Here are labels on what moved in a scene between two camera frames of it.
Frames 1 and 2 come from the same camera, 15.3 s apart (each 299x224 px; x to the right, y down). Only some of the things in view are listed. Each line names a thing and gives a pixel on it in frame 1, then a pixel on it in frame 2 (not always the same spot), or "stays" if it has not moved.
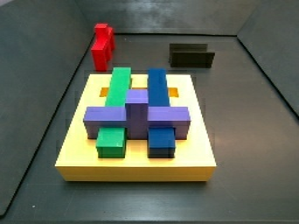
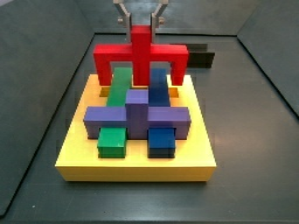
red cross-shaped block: [103, 46] to [141, 52]
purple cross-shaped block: [136, 116] stays
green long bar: [109, 140] stays
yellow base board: [192, 164] stays
